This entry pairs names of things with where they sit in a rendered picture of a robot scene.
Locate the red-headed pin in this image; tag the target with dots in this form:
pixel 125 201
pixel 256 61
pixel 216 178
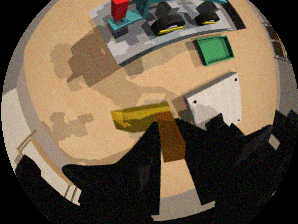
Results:
pixel 119 8

